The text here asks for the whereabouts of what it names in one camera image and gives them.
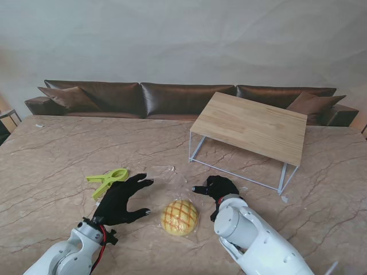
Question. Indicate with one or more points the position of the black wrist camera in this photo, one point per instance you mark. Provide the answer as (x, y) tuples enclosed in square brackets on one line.
[(214, 216), (111, 237)]

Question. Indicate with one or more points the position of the lime green sealing clip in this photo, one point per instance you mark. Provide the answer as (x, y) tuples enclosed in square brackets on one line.
[(110, 178)]

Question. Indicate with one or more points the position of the dark metal side table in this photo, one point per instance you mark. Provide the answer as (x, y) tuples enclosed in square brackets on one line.
[(10, 114)]

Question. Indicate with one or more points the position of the white zip tie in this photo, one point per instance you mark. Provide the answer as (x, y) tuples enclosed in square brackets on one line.
[(332, 267)]

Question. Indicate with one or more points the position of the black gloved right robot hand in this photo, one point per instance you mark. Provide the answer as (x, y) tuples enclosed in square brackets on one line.
[(222, 186)]

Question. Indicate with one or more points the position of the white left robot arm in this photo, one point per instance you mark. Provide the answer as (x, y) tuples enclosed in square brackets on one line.
[(66, 252)]

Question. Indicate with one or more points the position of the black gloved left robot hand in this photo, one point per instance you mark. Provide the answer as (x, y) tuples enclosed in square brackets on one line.
[(117, 200)]

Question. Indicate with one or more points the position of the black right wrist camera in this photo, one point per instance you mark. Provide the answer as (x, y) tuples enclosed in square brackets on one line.
[(214, 216)]

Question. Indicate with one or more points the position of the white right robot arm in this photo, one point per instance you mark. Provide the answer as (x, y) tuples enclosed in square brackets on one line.
[(258, 240)]

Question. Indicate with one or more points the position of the yellow melon pan bread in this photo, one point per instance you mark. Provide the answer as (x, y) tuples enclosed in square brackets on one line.
[(180, 217)]

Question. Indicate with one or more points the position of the wooden shelf with white frame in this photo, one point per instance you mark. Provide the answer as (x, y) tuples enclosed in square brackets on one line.
[(252, 126)]

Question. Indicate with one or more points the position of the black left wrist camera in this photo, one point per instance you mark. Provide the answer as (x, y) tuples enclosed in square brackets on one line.
[(111, 237)]

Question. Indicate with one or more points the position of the brown square sofa cushion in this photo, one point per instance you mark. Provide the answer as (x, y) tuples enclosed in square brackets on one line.
[(312, 103), (71, 98)]

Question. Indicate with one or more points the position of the brown leather sofa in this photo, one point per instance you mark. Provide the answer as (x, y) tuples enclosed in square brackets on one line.
[(172, 100)]

